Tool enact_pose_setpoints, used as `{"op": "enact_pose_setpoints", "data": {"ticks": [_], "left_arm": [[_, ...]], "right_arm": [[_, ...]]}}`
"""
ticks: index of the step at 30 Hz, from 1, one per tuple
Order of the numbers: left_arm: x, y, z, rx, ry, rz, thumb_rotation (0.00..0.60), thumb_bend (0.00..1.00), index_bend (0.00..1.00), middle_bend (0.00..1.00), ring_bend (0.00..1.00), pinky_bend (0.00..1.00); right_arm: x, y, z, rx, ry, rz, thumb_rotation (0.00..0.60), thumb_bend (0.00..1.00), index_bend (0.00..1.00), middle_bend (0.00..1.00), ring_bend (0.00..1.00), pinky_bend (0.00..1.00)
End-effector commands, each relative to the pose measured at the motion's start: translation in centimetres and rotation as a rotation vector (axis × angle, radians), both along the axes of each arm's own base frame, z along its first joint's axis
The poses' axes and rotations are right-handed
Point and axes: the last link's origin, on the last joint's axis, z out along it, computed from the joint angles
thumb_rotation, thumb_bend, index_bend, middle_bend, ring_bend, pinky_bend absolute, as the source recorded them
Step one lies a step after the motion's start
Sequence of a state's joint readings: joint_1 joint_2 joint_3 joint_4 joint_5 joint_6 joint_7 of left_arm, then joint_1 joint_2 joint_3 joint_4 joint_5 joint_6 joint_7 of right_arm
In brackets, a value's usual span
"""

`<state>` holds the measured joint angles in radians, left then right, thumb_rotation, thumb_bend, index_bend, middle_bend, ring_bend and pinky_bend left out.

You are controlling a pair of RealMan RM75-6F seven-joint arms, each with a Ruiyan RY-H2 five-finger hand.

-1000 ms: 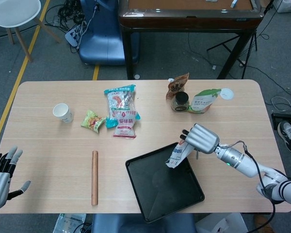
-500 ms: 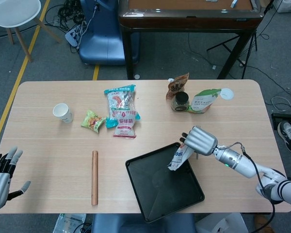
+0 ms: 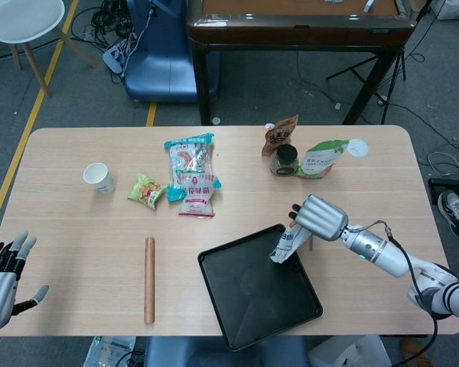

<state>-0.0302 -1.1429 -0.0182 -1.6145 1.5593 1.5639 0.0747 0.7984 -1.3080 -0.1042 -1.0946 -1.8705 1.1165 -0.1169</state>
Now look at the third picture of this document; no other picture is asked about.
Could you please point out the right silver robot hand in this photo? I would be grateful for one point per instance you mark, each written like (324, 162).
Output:
(323, 219)

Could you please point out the silver white snack packet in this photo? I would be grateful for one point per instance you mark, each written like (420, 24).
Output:
(287, 244)

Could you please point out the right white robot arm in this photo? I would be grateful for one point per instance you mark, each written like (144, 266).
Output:
(378, 250)

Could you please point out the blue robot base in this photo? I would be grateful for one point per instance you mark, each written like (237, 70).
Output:
(160, 69)

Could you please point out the black square tray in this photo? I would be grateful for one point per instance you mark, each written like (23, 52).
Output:
(260, 294)

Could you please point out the red white snack bag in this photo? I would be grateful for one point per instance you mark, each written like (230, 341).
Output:
(197, 199)

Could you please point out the green snack packet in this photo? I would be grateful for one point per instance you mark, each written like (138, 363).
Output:
(145, 191)

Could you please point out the silver metal fork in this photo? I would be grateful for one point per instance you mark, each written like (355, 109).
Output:
(311, 244)

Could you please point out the green white pouch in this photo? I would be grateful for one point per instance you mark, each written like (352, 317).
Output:
(321, 160)

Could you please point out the glass jar black lid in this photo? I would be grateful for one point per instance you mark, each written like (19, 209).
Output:
(285, 160)

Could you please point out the white round lid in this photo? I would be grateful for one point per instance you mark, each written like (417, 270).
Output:
(358, 148)

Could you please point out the brown spout pouch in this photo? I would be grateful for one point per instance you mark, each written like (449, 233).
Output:
(279, 135)

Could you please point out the clear plastic bag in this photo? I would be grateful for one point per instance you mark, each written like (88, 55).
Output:
(107, 351)

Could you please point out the black flat device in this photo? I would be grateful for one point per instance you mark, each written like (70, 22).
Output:
(449, 185)

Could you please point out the grey black sneaker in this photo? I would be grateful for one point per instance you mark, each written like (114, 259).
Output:
(457, 214)

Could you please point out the small white floor disc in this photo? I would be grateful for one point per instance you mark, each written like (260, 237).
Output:
(215, 121)

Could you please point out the teal clear noodle bag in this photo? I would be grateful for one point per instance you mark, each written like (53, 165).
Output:
(187, 156)

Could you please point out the wooden rolling pin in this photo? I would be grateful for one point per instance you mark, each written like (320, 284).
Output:
(150, 279)

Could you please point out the white paper cup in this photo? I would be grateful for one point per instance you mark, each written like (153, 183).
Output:
(99, 179)

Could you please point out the black tripod stand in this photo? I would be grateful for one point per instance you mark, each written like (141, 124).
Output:
(352, 69)

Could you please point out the brown shoe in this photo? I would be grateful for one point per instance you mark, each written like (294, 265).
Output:
(415, 353)

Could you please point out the blue seat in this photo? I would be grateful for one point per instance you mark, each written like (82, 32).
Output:
(214, 353)

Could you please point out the dark wooden mahjong table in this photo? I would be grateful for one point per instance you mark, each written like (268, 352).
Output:
(290, 34)

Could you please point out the white power strip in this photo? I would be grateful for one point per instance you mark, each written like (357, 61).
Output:
(114, 57)

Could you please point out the white chair wooden legs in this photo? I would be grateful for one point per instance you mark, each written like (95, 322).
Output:
(19, 19)

